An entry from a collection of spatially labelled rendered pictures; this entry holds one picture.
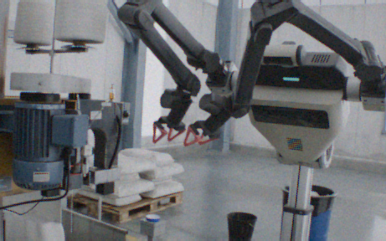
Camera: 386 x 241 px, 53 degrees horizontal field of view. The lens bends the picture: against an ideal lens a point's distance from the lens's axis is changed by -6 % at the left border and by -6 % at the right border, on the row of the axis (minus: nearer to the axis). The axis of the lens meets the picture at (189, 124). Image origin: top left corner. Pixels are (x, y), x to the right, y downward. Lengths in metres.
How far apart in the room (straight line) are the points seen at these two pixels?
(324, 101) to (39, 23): 1.02
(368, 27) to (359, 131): 2.26
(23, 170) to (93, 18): 0.49
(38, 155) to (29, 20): 0.52
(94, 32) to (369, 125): 8.22
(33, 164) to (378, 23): 8.63
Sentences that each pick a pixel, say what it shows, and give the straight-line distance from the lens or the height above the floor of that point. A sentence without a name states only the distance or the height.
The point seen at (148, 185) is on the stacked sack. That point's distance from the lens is 4.58.
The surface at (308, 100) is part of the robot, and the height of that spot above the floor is 1.39.
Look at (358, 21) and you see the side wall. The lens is 9.40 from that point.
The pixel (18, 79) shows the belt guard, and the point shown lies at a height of 1.40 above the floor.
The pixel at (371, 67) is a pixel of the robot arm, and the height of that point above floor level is 1.50.
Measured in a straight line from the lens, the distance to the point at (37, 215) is 1.87.
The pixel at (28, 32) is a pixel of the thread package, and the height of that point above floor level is 1.56.
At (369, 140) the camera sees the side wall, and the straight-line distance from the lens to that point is 9.17.
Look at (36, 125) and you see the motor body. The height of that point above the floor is 1.27.
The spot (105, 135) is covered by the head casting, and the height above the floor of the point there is 1.20.
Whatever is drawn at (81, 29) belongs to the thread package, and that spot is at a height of 1.56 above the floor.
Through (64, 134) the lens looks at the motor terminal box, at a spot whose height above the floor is 1.25.
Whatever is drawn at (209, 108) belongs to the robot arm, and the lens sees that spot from 1.35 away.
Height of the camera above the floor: 1.39
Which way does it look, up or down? 4 degrees down
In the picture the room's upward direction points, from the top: 4 degrees clockwise
